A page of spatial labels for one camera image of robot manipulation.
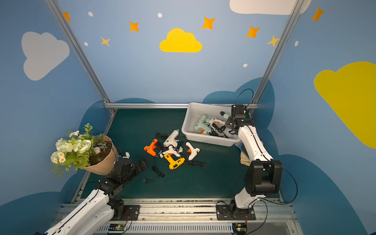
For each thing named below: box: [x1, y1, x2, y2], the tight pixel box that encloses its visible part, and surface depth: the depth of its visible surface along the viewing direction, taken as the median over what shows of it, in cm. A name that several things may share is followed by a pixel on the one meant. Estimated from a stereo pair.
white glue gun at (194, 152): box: [186, 141, 200, 161], surface depth 98 cm
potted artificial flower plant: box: [50, 122, 118, 178], surface depth 67 cm
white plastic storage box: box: [181, 102, 240, 147], surface depth 113 cm
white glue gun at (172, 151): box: [159, 145, 182, 159], surface depth 97 cm
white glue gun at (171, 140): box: [163, 128, 180, 147], surface depth 103 cm
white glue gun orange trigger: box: [208, 117, 226, 127], surface depth 112 cm
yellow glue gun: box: [163, 152, 186, 170], surface depth 92 cm
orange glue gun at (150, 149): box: [143, 138, 158, 157], surface depth 100 cm
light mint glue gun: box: [193, 114, 212, 134], surface depth 110 cm
